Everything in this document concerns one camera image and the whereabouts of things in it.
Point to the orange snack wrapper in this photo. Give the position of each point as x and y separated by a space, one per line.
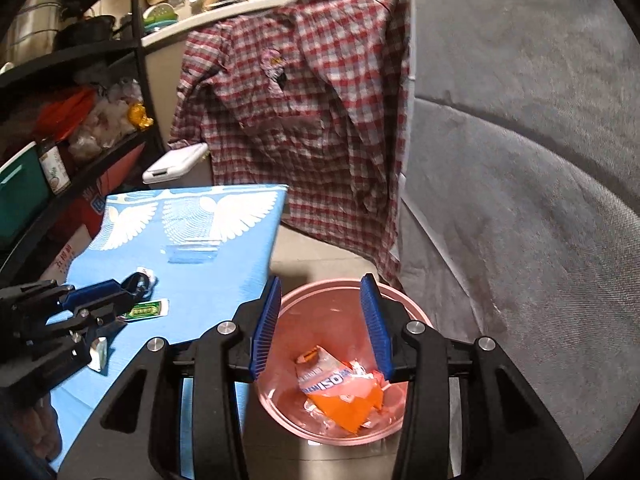
345 405

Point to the white sack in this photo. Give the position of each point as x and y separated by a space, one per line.
65 255

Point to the spice jar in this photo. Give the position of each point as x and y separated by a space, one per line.
55 172

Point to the clear bag of garlic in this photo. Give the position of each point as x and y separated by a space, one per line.
100 125

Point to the red cardboard box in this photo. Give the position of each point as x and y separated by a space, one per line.
115 170

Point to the green bowls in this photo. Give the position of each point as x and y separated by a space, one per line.
160 15

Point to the small white wrapper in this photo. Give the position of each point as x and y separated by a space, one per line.
151 277

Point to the white lidded bin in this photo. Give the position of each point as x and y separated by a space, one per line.
172 165

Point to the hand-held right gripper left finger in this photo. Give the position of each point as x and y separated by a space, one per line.
265 335

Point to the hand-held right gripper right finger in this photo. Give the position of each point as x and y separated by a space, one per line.
377 330

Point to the silver foil sachet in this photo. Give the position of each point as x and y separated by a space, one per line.
100 352

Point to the black shelf rack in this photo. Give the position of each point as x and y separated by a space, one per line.
75 57

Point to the red plaid shirt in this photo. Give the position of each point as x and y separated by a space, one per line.
300 135

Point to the steel pot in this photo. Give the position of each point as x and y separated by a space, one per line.
35 20

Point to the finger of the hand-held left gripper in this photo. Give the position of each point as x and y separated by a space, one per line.
107 312
95 292

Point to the yellow crumpled bag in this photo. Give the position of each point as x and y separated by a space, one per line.
140 116

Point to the red bag on shelf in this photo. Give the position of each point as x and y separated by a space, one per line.
65 110

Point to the black pot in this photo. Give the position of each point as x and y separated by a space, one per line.
85 30

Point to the clear zip bag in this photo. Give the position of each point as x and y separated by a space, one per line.
192 255

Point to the blue printed tablecloth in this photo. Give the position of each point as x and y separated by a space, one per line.
215 300

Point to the green sachet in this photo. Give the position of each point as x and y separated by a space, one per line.
145 310

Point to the person's left hand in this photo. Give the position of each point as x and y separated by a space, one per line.
35 427

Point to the pink plastic bin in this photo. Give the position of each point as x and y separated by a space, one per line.
320 320

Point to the white kitchen counter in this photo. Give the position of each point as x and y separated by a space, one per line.
225 15

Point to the green storage box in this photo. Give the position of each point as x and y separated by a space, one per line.
20 195

